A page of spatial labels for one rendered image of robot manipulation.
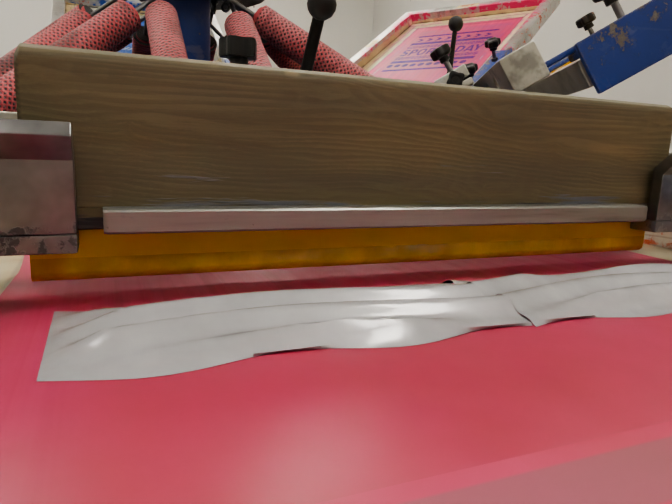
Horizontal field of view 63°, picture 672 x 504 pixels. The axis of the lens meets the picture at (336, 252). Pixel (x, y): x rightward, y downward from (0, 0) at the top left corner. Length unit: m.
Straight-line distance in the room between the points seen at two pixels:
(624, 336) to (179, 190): 0.20
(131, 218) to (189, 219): 0.02
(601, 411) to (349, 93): 0.18
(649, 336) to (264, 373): 0.15
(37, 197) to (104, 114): 0.04
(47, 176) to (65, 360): 0.08
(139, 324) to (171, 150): 0.09
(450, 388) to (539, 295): 0.11
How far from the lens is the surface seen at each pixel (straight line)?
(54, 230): 0.25
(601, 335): 0.24
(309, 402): 0.16
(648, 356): 0.23
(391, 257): 0.31
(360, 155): 0.28
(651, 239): 0.52
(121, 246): 0.27
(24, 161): 0.25
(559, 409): 0.17
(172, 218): 0.25
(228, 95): 0.26
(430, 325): 0.21
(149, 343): 0.19
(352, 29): 4.92
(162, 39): 0.87
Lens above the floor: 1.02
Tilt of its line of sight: 11 degrees down
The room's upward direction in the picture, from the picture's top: 2 degrees clockwise
